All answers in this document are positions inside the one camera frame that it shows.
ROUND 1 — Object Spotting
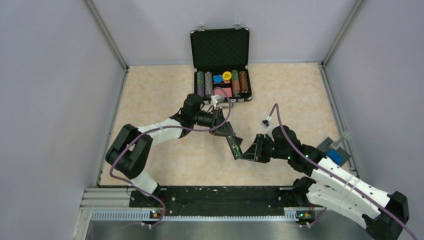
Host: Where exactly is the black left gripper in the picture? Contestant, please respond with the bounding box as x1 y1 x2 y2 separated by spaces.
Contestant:
192 107 236 139

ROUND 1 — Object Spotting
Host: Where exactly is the red playing card deck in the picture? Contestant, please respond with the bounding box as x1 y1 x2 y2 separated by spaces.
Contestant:
213 87 232 98

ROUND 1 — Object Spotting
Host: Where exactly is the green battery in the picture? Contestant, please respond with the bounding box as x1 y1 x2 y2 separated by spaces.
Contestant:
234 145 242 157

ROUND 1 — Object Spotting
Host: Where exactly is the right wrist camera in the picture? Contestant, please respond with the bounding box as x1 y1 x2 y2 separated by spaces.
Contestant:
261 120 276 141

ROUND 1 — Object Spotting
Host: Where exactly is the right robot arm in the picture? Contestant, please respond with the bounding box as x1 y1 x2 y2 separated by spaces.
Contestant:
239 123 410 240

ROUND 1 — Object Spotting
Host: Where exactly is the blue dealer button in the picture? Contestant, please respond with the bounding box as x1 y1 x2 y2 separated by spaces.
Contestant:
212 75 223 84

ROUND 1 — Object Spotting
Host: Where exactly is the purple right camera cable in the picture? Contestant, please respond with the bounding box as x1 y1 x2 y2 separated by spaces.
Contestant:
266 103 420 240

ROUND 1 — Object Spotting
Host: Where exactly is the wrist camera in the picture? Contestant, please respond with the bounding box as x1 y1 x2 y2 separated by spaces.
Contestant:
210 94 226 109
261 120 276 141

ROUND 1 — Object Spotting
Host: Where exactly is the orange black chip stack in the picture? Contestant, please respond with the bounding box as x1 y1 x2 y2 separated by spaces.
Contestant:
239 71 249 93

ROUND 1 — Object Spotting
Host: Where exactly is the purple green chip stack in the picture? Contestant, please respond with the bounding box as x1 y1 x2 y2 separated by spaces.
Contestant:
196 71 205 97

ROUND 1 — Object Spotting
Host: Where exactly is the black remote control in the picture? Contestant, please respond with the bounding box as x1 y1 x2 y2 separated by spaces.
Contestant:
225 135 243 160

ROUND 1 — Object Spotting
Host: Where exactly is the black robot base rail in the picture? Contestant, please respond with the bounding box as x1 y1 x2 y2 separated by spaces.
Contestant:
81 185 329 223

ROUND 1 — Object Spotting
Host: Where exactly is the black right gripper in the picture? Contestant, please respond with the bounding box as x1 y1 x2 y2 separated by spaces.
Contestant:
241 133 290 163

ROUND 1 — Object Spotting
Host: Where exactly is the yellow big blind button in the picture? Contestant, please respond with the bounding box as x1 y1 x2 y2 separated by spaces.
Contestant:
222 71 232 82

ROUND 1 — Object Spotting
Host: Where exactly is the green red chip stack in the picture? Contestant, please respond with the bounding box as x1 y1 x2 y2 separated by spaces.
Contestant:
231 70 241 95

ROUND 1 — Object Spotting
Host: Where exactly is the black poker chip case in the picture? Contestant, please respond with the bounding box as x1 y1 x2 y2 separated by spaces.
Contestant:
189 27 253 104

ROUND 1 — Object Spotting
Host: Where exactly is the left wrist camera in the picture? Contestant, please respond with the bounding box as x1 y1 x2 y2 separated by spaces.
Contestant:
210 94 226 109

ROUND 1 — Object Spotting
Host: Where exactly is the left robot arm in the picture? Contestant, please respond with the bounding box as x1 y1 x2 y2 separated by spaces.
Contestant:
105 93 229 207

